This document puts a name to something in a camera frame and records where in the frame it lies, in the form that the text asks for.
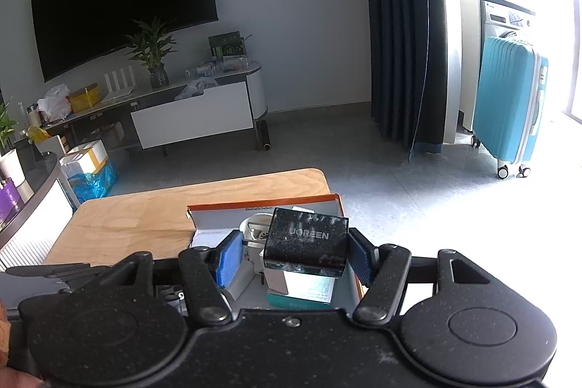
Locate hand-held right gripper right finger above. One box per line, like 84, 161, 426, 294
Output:
348, 230, 494, 325

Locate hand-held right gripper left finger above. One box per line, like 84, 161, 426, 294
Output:
107, 230, 245, 328

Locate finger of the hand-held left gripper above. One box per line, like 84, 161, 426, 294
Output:
7, 262, 112, 282

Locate white plug-in heater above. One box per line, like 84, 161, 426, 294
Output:
239, 214, 272, 243

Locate orange cardboard box white inside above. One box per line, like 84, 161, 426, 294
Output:
186, 193, 369, 311

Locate black charger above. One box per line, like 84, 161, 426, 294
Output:
264, 207, 350, 278

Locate teal cardboard box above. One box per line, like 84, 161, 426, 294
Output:
266, 270, 339, 311

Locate curved white ribbed counter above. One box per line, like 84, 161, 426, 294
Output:
0, 154, 76, 271

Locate purple tray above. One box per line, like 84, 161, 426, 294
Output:
0, 181, 23, 225

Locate blue plastic bag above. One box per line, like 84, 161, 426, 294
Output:
68, 163, 118, 207

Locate white paper cup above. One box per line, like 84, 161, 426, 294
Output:
0, 149, 25, 184

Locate black cylinder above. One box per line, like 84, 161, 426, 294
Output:
256, 120, 274, 152

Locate yellow plastic bag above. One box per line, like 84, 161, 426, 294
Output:
27, 124, 51, 143

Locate white and grey television stand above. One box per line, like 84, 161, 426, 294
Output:
13, 60, 269, 157

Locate green plant metal vase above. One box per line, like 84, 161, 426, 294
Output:
0, 99, 19, 152

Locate white plastic bag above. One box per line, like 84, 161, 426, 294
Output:
36, 84, 72, 123

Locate crumpled pale plastic bag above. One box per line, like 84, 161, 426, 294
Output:
175, 80, 216, 100

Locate yellow box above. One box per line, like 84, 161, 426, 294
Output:
67, 83, 101, 112

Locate white router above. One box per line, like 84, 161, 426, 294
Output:
101, 70, 137, 103

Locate turquoise suitcase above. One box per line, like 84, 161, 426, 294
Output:
470, 36, 549, 180

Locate dark green picture box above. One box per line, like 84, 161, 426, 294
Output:
208, 31, 247, 58

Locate bamboo plant glass vase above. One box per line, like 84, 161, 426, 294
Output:
125, 17, 178, 89

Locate dark blue curtain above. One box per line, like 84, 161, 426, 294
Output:
359, 0, 449, 161

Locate white washing machine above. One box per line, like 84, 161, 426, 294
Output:
479, 0, 537, 41

